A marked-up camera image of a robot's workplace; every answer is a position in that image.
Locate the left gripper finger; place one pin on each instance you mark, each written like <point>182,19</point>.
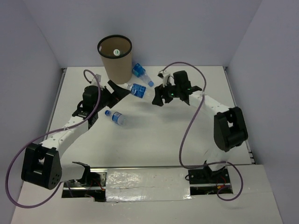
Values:
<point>114,86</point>
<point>120,93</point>

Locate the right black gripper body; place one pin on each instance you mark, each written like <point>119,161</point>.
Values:
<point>170,92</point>

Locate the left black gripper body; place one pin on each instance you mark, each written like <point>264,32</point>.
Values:
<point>106,98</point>

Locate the blue label bottle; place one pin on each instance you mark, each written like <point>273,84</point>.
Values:
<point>140,91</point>
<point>140,73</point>
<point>116,117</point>

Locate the green label clear bottle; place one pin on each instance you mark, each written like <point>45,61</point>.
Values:
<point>116,52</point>

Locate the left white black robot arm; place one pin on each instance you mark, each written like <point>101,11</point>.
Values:
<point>42,162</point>

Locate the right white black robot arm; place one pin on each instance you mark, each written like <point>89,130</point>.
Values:
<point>229,128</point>

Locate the brown cardboard cylinder bin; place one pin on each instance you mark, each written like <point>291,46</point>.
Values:
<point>118,68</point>

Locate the blue label bottle front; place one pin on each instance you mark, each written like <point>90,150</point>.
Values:
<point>116,117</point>

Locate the silver foil tape sheet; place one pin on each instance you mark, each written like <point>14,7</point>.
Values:
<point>147,184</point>

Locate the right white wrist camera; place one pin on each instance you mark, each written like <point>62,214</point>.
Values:
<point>165,76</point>

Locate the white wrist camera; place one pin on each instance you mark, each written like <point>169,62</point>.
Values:
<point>96,80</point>
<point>165,76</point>

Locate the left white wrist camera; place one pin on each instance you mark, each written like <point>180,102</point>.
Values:
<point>96,80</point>

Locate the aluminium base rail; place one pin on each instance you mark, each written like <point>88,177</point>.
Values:
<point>133,167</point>

